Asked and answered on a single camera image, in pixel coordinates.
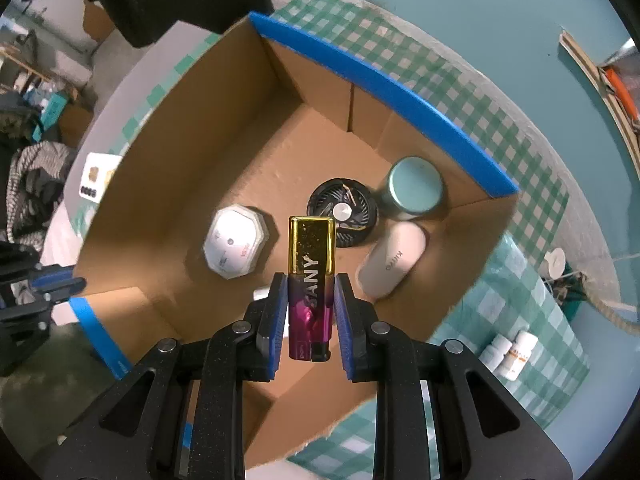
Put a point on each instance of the white earbud case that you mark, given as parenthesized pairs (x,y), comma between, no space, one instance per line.
(390,262)

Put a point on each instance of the teal cardboard box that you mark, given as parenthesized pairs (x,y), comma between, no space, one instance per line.
(50,117)

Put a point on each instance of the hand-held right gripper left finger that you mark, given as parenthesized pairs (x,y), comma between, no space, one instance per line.
(280,330)

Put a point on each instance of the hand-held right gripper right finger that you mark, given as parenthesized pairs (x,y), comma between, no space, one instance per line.
(344,330)

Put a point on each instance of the black round fan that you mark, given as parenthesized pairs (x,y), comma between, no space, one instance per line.
(345,200)

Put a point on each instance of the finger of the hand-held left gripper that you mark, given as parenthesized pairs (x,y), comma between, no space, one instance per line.
(65,287)
(52,272)

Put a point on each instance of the teal round tin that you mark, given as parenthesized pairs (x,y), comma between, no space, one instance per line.
(412,185)

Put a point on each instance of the gold purple lighter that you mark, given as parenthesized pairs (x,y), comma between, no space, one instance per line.
(310,260)

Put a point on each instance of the black boxy object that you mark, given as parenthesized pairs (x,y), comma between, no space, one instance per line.
(175,0)

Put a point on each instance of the white octagonal box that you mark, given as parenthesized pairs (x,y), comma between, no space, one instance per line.
(232,242)

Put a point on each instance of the cardboard box blue tape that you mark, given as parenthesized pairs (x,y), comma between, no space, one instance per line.
(280,160)

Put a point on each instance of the white smartphone gold stickers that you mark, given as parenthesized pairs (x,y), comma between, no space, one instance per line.
(95,175)

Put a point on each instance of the wooden plank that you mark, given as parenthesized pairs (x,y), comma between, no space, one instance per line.
(595,75)

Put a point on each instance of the striped grey white cloth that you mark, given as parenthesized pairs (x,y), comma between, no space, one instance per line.
(40,185)

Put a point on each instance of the white medicine bottle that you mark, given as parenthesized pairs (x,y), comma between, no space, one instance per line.
(495,355)
(520,355)

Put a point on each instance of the green white checkered tablecloth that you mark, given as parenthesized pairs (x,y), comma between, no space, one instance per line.
(500,125)

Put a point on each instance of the brown cardboard sheet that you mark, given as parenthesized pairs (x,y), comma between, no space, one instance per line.
(97,22)

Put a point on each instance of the small white plastic object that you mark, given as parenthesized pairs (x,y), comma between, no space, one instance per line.
(555,262)

